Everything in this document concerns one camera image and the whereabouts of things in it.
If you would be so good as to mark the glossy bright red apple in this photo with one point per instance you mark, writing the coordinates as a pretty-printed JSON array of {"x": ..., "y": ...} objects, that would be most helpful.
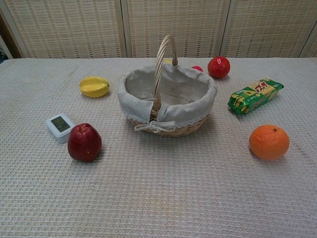
[{"x": 219, "y": 67}]

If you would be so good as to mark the pink red apple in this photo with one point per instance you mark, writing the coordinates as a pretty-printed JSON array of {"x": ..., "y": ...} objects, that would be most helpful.
[{"x": 197, "y": 68}]

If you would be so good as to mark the orange fruit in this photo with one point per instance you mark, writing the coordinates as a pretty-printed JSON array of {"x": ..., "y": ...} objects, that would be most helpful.
[{"x": 269, "y": 142}]

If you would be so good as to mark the yellow starfruit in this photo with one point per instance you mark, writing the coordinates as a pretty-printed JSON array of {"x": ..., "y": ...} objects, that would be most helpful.
[{"x": 94, "y": 86}]

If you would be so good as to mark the dark red apple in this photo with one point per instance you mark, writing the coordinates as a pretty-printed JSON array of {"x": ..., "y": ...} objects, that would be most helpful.
[{"x": 84, "y": 143}]

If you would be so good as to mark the woven folding screen panel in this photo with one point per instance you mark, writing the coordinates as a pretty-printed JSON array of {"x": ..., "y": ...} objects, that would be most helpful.
[
  {"x": 198, "y": 24},
  {"x": 267, "y": 27},
  {"x": 313, "y": 50},
  {"x": 69, "y": 27}
]

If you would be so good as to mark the yellow banana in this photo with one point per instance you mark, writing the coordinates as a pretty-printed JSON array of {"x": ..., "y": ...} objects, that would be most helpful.
[{"x": 168, "y": 61}]

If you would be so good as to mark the grey woven basket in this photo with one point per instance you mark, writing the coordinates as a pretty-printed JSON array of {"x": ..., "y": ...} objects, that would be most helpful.
[{"x": 173, "y": 111}]

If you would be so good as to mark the small white digital timer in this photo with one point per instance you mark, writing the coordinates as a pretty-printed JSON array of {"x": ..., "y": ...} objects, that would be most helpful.
[{"x": 58, "y": 124}]

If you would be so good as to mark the green biscuit packet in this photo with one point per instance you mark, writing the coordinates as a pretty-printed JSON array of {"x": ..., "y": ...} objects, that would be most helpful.
[{"x": 255, "y": 95}]

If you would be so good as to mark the white woven tablecloth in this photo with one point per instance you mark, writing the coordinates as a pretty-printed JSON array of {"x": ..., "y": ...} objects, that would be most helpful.
[{"x": 158, "y": 186}]

